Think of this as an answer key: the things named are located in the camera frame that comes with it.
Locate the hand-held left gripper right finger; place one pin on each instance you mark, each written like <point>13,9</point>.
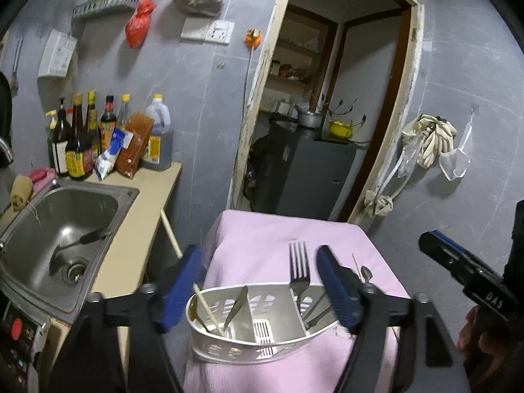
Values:
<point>337,290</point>

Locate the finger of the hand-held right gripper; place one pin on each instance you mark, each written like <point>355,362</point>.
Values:
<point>450,243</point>
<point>454,264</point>

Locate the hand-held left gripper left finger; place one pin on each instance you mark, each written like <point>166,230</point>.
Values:
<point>180,290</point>

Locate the gold spoon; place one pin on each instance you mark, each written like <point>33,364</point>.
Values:
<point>191,315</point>

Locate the wooden chopstick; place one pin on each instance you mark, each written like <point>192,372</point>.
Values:
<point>208,309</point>
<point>356,265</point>

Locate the silver fork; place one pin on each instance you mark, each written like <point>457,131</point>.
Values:
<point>299,266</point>

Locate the silver table knife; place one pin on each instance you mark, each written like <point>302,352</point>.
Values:
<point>236,307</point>

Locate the white plastic utensil basket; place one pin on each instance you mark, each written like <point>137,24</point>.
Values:
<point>245,344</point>

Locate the person's right hand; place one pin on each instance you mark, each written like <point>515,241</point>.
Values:
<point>477,331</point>

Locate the clear plastic scoop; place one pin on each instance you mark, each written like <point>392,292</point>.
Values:
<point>456,159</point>

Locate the pink floral table cloth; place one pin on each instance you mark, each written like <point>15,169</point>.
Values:
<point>254,245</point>

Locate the dark grey cabinet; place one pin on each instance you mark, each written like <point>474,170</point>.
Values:
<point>311,172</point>

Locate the stainless steel sink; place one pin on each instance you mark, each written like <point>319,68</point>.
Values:
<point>61,229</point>

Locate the orange seasoning packet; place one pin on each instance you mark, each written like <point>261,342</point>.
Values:
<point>133,147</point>

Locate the large clear oil jug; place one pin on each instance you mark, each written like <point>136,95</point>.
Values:
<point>159,139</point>

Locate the blue white salt packet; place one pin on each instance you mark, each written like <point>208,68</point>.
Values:
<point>112,151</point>

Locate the yellow bowl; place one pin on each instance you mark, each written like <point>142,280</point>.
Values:
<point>342,129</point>

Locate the black induction cooker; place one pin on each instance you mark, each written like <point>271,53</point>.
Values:
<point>20,344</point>

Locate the small metal pot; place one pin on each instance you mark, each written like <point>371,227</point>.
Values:
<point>309,119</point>

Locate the pink soap dish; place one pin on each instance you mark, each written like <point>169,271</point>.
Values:
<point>43,176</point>

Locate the dark vinegar bottle black cap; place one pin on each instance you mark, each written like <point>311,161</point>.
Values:
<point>108,123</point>

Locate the beige loofah sponge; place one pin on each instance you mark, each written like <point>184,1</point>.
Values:
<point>21,192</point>

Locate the clear bottle yellow cap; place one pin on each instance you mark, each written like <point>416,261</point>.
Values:
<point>123,112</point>

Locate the dark bottle yellow cap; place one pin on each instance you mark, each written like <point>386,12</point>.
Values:
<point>93,123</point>

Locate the green pump bottle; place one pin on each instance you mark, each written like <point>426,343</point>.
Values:
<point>51,147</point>

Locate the chrome faucet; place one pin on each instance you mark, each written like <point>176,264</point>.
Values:
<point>4,151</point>

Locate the wooden shelf unit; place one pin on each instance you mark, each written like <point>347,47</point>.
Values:
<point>294,49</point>

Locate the black round pan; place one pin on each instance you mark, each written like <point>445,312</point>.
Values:
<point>4,106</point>

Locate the red plastic bag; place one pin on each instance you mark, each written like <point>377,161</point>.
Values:
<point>139,24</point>

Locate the wooden door frame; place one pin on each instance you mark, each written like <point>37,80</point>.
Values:
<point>249,110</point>

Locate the white wall socket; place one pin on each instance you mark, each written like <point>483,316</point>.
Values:
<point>220,32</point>

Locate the white wall switch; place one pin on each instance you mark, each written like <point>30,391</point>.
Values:
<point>194,29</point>

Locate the orange wall hook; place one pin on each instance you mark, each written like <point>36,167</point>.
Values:
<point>253,37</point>

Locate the white wall paper box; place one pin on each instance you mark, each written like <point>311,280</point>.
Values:
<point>57,55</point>

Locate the grey wall shelf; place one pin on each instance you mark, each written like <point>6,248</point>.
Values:
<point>106,4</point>

